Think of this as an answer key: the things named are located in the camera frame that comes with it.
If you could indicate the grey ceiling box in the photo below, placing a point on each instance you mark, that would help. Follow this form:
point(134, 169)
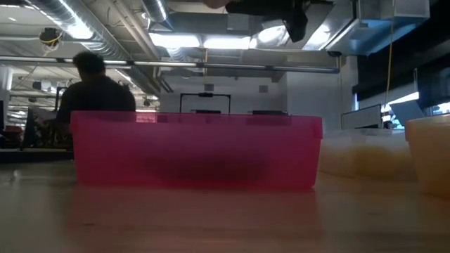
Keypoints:
point(239, 22)

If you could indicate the silver rectangular air duct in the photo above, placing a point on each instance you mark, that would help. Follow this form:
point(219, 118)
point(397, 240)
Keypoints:
point(327, 28)

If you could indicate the red plastic bin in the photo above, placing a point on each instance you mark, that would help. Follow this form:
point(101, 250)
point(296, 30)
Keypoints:
point(197, 151)

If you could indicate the person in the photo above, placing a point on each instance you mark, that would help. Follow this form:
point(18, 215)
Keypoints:
point(95, 93)

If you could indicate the dark ceiling duct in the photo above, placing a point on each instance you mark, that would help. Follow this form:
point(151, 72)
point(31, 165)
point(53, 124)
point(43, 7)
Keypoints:
point(200, 22)

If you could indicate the large silver ventilation duct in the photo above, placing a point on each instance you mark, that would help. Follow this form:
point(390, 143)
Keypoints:
point(105, 47)

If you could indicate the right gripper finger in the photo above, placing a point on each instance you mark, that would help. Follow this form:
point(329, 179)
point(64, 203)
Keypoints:
point(256, 7)

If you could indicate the clear plastic bin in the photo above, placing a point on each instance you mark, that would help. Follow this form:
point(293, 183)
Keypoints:
point(365, 154)

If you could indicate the ceiling light panel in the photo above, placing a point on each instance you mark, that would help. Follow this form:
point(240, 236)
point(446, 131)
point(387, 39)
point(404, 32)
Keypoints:
point(174, 40)
point(226, 43)

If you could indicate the grey wall vent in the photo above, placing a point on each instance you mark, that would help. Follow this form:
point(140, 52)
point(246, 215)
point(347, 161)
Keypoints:
point(263, 89)
point(209, 87)

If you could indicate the small silver round duct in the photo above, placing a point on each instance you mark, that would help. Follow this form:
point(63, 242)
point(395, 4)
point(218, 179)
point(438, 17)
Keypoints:
point(156, 8)

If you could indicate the long ceiling tube rail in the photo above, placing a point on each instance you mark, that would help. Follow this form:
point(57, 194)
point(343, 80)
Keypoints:
point(246, 66)

